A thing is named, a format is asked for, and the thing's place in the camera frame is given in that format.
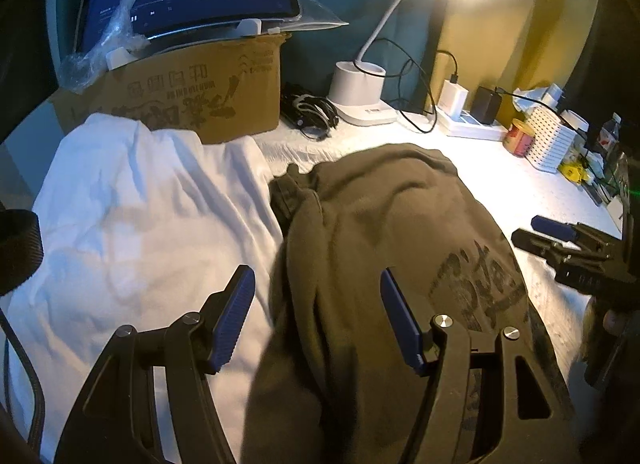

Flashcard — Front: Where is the dark brown t-shirt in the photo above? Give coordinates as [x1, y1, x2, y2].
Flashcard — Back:
[241, 145, 574, 463]

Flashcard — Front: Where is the person right hand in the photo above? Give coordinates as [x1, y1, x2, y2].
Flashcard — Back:
[582, 296, 625, 364]

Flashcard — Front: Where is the yellow snack bag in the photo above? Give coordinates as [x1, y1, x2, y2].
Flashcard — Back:
[559, 162, 589, 185]

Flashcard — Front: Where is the white perforated plastic basket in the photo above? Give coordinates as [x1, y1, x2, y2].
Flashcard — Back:
[525, 106, 576, 173]

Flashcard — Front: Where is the plastic water bottle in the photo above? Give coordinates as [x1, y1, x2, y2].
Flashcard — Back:
[598, 112, 622, 154]

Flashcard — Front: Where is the red can gold lid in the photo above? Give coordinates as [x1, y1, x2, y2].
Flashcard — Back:
[502, 119, 536, 158]

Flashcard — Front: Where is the clear jar white lid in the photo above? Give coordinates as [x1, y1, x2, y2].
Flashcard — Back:
[562, 110, 589, 137]

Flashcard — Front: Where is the white power strip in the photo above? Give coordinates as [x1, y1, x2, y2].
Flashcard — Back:
[436, 107, 506, 141]

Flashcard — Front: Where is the black power adapter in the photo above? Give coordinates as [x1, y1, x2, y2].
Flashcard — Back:
[470, 86, 502, 125]

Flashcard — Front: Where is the white usb charger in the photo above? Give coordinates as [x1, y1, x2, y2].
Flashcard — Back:
[437, 80, 469, 119]

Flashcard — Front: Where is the white cloth pile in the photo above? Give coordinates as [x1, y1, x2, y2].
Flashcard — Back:
[6, 114, 282, 458]

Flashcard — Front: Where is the yellow curtain left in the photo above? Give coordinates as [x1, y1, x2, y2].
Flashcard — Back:
[432, 0, 598, 102]

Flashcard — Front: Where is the white desk lamp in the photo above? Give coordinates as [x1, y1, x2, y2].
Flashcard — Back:
[326, 0, 502, 127]

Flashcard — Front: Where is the teal curtain left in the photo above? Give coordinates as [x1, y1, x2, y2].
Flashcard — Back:
[281, 0, 448, 109]

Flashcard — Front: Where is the brown cardboard box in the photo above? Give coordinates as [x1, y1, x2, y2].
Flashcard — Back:
[51, 33, 290, 145]

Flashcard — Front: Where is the black cable across basket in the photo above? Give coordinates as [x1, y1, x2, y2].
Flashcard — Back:
[494, 87, 597, 135]

